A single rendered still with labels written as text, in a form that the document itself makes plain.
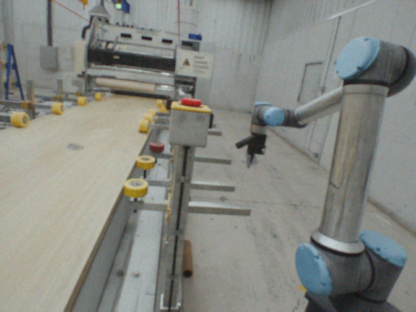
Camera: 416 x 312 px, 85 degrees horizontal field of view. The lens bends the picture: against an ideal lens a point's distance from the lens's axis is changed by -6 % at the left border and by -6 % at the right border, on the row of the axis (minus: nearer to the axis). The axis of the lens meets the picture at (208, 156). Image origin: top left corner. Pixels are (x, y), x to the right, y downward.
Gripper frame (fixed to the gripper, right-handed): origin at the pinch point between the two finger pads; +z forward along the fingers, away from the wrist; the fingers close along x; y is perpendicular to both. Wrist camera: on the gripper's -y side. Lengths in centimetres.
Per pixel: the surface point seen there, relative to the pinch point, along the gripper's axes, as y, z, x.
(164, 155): -47.4, -2.7, -0.3
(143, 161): -55, -8, -27
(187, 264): -26, 75, 4
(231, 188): -15.1, 2.4, -26.0
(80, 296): -63, 4, -83
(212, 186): -24.3, 1.8, -25.8
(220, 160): -16.4, -2.4, -1.0
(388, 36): 240, -140, 186
